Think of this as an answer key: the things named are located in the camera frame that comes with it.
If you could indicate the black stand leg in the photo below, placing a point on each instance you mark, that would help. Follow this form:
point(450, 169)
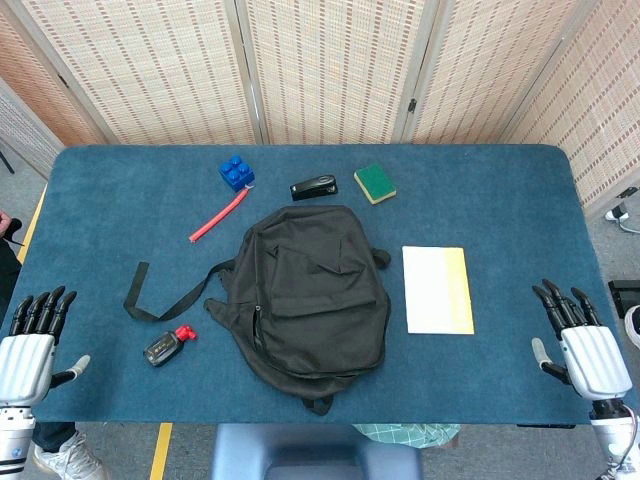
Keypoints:
point(6, 157)

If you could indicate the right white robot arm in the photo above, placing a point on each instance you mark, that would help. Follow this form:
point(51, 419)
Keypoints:
point(612, 430)

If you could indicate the yellow floor tape strip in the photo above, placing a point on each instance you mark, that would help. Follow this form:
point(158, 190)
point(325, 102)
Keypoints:
point(160, 450)
point(32, 225)

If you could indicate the blue table cover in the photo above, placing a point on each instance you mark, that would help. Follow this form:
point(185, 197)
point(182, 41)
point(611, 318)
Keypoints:
point(475, 200)

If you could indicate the person in dark clothes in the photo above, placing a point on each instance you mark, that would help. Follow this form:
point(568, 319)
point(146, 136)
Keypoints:
point(7, 270)

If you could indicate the black stapler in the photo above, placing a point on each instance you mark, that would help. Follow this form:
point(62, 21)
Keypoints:
point(312, 187)

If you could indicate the black bottle red cap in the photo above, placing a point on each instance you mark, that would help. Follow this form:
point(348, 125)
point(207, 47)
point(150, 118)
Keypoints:
point(162, 350)

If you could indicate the black box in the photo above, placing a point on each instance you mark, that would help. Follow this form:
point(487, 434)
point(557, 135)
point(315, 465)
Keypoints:
point(625, 297)

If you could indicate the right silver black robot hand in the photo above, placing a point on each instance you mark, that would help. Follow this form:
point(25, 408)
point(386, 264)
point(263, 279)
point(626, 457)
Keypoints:
point(595, 360)

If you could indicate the blue grey robot torso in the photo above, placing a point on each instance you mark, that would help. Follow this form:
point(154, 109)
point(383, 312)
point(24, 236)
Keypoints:
point(315, 455)

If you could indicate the red plastic tube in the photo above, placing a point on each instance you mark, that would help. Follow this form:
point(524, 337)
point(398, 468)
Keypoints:
point(220, 215)

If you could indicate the black screen hinge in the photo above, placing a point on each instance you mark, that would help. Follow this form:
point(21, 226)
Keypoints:
point(63, 81)
point(412, 105)

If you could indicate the blue jeans leg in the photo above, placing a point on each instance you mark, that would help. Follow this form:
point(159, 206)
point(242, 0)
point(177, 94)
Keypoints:
point(52, 435)

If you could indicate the white woven screen panel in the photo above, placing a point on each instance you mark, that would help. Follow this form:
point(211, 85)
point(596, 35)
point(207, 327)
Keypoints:
point(25, 135)

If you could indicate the white sneaker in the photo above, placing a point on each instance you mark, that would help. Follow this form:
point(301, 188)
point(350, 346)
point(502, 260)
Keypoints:
point(70, 460)

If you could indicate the black fabric backpack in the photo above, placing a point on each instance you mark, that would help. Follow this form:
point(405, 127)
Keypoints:
point(310, 300)

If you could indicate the white and yellow notebook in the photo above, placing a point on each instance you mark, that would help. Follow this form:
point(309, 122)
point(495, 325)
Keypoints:
point(430, 290)

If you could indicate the woven folding screen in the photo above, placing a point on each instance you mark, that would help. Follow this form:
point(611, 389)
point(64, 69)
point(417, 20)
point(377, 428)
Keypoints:
point(150, 75)

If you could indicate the green checked cloth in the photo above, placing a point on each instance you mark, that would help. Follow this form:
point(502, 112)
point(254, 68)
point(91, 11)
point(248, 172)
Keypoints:
point(405, 434)

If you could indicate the blue toy building block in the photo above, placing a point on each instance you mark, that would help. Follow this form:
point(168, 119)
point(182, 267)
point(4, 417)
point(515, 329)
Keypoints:
point(236, 172)

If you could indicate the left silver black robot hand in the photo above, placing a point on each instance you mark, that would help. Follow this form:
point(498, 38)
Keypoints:
point(25, 360)

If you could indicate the white and black shoe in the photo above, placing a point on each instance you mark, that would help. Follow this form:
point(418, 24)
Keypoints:
point(620, 212)

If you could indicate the green yellow sponge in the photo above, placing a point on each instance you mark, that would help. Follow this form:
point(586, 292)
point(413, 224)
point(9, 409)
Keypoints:
point(375, 182)

